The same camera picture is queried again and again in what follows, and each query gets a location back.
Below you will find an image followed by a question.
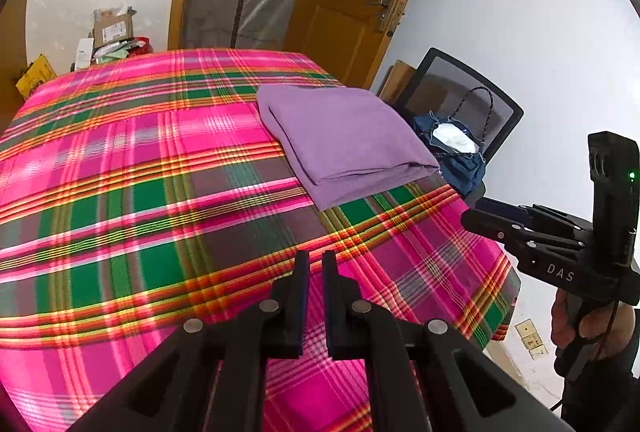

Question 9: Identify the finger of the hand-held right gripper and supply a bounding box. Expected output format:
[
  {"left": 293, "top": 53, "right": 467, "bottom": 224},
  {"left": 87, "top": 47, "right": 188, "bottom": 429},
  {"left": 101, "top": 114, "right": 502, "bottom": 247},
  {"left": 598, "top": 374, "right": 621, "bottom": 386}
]
[
  {"left": 475, "top": 197, "right": 591, "bottom": 233},
  {"left": 460, "top": 209, "right": 588, "bottom": 258}
]

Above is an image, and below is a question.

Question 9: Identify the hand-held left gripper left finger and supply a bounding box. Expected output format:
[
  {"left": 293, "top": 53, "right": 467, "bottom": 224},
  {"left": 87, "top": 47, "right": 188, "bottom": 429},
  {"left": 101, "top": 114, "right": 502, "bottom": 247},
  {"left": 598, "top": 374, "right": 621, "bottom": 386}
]
[{"left": 65, "top": 251, "right": 311, "bottom": 432}]

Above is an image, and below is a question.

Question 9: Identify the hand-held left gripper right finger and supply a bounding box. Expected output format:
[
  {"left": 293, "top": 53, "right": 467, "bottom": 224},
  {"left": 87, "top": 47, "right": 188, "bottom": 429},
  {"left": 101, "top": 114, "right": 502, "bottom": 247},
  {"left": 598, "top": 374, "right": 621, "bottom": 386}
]
[{"left": 321, "top": 251, "right": 576, "bottom": 432}]

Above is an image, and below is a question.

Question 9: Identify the purple fleece garment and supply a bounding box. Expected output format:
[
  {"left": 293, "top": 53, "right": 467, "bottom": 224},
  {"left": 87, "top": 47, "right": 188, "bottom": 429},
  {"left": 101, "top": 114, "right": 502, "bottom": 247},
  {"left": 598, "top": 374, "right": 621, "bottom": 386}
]
[{"left": 256, "top": 85, "right": 441, "bottom": 212}]

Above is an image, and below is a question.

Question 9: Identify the person's right forearm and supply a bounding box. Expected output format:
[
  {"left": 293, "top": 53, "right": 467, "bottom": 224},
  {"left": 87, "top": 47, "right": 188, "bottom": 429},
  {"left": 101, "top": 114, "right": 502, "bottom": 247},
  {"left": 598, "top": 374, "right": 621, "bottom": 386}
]
[{"left": 560, "top": 342, "right": 640, "bottom": 432}]

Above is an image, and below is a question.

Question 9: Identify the person's right hand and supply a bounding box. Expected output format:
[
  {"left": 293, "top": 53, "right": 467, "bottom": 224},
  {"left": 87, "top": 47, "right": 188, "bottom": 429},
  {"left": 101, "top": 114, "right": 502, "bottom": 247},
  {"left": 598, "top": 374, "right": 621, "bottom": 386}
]
[{"left": 551, "top": 285, "right": 640, "bottom": 363}]

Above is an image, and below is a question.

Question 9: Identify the blue denim bag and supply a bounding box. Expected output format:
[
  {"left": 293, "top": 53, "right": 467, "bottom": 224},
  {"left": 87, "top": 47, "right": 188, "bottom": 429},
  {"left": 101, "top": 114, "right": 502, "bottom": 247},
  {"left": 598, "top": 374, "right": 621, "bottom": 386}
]
[{"left": 412, "top": 85, "right": 493, "bottom": 199}]

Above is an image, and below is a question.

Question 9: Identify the white cloth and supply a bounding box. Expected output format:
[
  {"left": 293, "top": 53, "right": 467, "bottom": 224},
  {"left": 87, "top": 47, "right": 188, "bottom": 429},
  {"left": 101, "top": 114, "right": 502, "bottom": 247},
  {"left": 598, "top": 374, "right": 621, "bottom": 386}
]
[{"left": 432, "top": 122, "right": 481, "bottom": 153}]

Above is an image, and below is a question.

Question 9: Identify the black mesh chair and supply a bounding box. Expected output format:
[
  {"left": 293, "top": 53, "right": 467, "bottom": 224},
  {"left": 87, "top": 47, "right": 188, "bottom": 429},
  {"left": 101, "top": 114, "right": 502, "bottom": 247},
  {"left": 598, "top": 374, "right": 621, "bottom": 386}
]
[{"left": 400, "top": 47, "right": 525, "bottom": 163}]

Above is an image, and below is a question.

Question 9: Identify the pink plaid bedsheet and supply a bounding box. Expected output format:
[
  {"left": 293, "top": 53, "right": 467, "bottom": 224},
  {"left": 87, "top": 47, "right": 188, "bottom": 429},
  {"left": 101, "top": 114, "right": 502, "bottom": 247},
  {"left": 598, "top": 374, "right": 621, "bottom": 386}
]
[{"left": 0, "top": 48, "right": 521, "bottom": 432}]

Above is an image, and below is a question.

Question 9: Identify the red box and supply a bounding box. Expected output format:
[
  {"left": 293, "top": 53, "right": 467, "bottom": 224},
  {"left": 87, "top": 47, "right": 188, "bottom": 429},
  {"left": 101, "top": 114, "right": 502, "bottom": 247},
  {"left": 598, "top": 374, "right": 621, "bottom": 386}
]
[{"left": 125, "top": 36, "right": 153, "bottom": 56}]

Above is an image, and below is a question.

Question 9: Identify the white carton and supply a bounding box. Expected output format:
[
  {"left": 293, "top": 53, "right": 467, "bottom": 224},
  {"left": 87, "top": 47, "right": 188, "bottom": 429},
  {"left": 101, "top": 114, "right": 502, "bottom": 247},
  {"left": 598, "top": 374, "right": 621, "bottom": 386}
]
[{"left": 75, "top": 37, "right": 95, "bottom": 70}]

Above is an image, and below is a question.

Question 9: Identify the brown cardboard box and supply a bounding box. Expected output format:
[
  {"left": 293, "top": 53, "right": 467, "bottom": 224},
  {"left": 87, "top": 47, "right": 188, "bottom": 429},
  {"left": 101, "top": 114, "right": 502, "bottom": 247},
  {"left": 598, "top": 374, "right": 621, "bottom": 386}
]
[{"left": 91, "top": 7, "right": 137, "bottom": 48}]

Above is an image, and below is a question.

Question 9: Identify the yellow paper bag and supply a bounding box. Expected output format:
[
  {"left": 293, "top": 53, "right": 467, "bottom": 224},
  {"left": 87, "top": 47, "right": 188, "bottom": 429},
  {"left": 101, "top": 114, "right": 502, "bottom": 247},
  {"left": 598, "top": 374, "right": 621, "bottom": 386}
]
[{"left": 15, "top": 54, "right": 57, "bottom": 100}]

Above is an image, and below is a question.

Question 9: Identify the wooden wardrobe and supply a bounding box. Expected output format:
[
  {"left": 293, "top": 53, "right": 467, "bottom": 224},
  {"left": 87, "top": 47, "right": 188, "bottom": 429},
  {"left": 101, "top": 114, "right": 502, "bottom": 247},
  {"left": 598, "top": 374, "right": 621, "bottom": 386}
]
[{"left": 0, "top": 0, "right": 31, "bottom": 123}]

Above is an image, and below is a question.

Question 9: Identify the metal door handle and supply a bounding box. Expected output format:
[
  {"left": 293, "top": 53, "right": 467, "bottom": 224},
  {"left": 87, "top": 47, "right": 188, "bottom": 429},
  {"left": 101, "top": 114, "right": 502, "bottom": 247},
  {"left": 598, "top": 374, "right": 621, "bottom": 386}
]
[{"left": 366, "top": 0, "right": 406, "bottom": 33}]

